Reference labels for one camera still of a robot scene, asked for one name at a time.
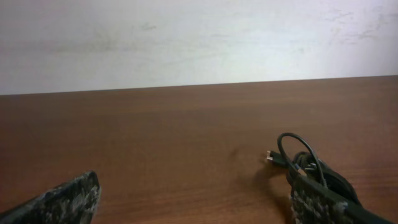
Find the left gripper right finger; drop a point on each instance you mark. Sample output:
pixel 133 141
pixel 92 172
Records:
pixel 336 203

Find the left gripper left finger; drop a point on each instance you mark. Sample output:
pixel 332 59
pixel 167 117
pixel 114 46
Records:
pixel 75 201

